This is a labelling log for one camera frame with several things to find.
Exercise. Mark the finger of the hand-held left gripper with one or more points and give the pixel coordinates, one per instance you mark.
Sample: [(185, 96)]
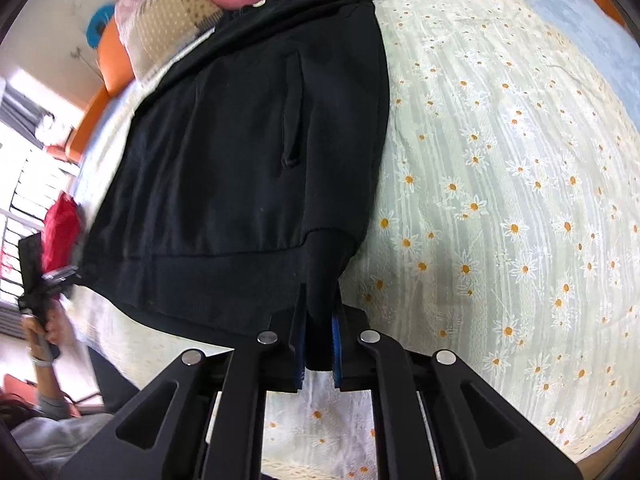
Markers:
[(62, 276)]

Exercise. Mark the person's left forearm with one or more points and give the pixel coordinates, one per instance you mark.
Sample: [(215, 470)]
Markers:
[(50, 382)]

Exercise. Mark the patchwork dotted pillow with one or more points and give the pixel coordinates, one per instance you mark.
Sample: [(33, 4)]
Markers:
[(170, 20)]

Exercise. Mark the red cloth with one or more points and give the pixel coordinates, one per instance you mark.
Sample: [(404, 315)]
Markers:
[(62, 230)]

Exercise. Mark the cream daisy print blanket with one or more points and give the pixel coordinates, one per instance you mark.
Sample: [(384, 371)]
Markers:
[(500, 210)]

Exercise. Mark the black zip jacket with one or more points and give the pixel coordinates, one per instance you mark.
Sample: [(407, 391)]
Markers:
[(225, 185)]

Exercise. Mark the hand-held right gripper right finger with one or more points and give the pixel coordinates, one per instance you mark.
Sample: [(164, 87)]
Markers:
[(336, 355)]

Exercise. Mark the person's left hand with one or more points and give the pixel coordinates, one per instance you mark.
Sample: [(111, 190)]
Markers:
[(52, 325)]

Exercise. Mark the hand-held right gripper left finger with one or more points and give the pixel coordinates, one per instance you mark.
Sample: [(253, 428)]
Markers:
[(299, 365)]

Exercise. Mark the orange sofa bed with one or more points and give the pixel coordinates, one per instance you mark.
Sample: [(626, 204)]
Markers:
[(112, 65)]

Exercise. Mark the person's grey clothed torso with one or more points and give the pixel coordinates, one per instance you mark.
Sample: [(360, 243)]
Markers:
[(60, 440)]

